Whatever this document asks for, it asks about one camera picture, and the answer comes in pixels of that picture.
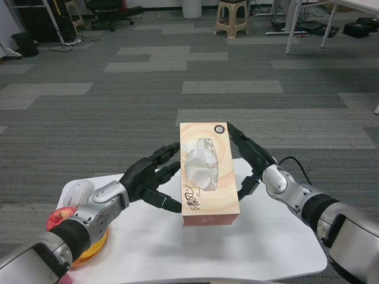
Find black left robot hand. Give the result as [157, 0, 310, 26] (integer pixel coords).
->
[118, 141, 182, 214]

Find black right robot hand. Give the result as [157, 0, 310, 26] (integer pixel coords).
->
[227, 121, 278, 201]

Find orange beige tissue box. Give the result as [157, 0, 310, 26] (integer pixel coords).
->
[179, 121, 240, 227]

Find white computer mouse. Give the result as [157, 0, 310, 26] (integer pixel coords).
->
[63, 180, 96, 208]

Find orange plastic plate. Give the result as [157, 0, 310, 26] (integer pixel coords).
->
[70, 229, 110, 269]

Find red apple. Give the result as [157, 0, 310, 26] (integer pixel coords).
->
[46, 206, 78, 232]

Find white standing desk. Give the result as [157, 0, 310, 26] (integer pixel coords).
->
[265, 0, 310, 36]

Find beige plastic stool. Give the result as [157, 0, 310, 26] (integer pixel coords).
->
[213, 0, 250, 38]

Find large white table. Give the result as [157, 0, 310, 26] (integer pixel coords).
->
[284, 0, 379, 115]

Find black equipment bag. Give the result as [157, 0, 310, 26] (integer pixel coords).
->
[298, 20, 340, 38]

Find white plant pot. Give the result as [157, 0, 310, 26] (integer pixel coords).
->
[181, 0, 203, 18]

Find black hard case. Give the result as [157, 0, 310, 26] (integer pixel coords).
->
[342, 17, 379, 38]

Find black office chair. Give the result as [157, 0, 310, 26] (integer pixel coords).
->
[84, 0, 145, 33]

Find white desk with monitor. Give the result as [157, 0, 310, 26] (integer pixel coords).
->
[41, 0, 66, 44]

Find small beige stool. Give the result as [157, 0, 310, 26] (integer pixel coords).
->
[63, 0, 86, 33]

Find black trash bin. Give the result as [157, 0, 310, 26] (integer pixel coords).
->
[11, 32, 40, 57]

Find white room divider panel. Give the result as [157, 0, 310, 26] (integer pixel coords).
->
[0, 32, 22, 63]

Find black cabinet under desk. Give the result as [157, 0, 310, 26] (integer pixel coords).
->
[13, 0, 76, 44]

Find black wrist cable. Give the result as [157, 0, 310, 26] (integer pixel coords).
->
[278, 156, 314, 187]

